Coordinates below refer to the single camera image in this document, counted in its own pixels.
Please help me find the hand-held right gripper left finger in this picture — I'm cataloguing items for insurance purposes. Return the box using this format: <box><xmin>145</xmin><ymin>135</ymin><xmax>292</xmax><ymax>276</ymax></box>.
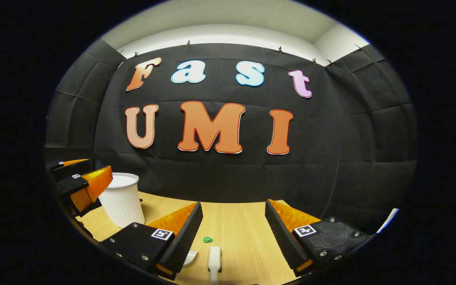
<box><xmin>101</xmin><ymin>201</ymin><xmax>204</xmax><ymax>281</ymax></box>

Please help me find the white ribbed garbage bin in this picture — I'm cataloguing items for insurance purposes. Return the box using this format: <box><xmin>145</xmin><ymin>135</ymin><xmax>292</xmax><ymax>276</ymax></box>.
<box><xmin>98</xmin><ymin>173</ymin><xmax>146</xmax><ymax>229</ymax></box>

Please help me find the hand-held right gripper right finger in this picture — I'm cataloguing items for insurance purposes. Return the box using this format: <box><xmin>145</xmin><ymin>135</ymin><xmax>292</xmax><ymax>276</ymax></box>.
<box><xmin>265</xmin><ymin>199</ymin><xmax>372</xmax><ymax>278</ymax></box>

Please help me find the small white broom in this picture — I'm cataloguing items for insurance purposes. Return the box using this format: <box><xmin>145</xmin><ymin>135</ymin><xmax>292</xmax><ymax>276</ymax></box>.
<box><xmin>208</xmin><ymin>246</ymin><xmax>223</xmax><ymax>285</ymax></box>

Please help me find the white panel edge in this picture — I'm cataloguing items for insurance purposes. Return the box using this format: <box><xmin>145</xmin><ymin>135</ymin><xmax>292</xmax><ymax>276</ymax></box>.
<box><xmin>376</xmin><ymin>208</ymin><xmax>399</xmax><ymax>234</ymax></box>

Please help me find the wooden desktop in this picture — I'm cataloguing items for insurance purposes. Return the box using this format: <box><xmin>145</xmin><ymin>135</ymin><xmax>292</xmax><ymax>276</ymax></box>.
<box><xmin>76</xmin><ymin>191</ymin><xmax>321</xmax><ymax>285</ymax></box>

